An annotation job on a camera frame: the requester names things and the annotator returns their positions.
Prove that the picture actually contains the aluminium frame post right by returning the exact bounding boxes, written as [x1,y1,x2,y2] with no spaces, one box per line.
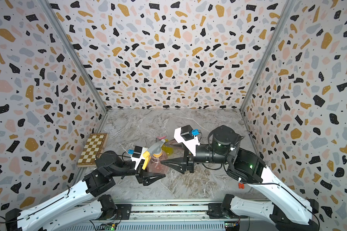
[240,0,296,112]

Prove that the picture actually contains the wooden chess board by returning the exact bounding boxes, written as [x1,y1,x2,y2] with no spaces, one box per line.
[76,133,109,167]

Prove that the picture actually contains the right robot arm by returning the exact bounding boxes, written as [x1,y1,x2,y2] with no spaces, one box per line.
[161,125,320,231]

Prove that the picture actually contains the pink transparent spray bottle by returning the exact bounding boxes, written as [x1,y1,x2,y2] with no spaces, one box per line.
[147,153,169,174]

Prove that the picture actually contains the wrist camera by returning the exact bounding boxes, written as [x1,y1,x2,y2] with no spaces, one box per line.
[128,146,150,170]
[174,125,200,157]

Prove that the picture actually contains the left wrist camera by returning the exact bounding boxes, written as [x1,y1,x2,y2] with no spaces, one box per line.
[128,146,150,170]

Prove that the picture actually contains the grey yellow spray nozzle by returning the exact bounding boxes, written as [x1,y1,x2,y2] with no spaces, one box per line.
[142,140,165,170]

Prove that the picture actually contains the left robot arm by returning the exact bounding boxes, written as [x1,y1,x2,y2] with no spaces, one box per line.
[5,151,165,231]

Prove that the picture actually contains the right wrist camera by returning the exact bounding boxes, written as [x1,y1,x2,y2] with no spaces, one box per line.
[174,125,200,157]

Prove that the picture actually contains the aluminium frame post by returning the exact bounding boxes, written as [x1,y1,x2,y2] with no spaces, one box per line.
[39,1,108,114]
[240,0,296,112]

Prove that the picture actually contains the grey pink spray nozzle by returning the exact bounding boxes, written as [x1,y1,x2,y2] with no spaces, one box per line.
[156,136,167,143]

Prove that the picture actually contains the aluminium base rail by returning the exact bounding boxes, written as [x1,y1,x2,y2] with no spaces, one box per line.
[75,199,278,231]

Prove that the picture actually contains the aluminium frame post left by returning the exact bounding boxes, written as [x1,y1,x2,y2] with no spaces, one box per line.
[39,1,108,114]

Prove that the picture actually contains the yellow spray bottle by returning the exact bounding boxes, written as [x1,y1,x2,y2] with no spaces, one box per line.
[162,144,174,156]

